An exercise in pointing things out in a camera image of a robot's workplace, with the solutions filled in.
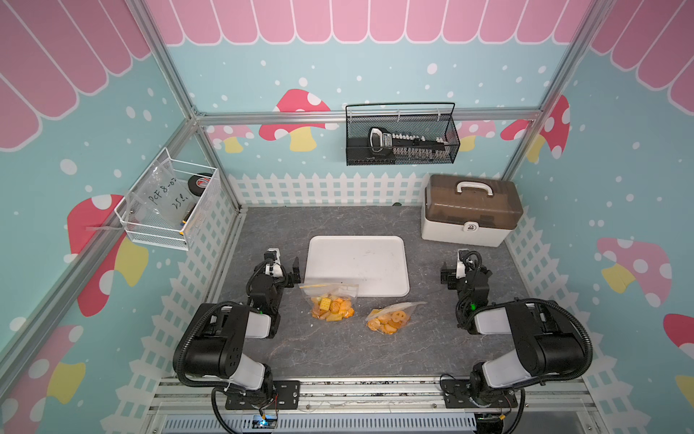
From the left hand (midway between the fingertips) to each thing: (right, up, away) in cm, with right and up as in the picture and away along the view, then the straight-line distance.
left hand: (285, 261), depth 91 cm
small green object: (+43, +23, +33) cm, 59 cm away
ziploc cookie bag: (+36, -18, -4) cm, 40 cm away
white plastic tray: (+33, -2, +9) cm, 34 cm away
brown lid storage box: (+64, +17, -1) cm, 67 cm away
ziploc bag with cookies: (+16, -13, -2) cm, 21 cm away
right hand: (+60, 0, +1) cm, 60 cm away
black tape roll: (-24, +24, -11) cm, 35 cm away
